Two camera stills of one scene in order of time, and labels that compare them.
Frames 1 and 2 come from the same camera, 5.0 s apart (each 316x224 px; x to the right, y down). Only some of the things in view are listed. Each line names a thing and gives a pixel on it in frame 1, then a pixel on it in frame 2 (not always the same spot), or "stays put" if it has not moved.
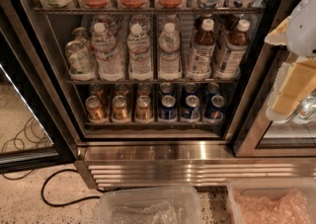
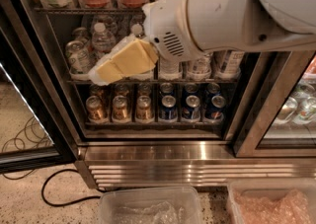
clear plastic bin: (149, 205) stays put
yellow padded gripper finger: (295, 81) → (132, 56)
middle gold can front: (119, 110) stays put
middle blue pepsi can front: (193, 109) stays put
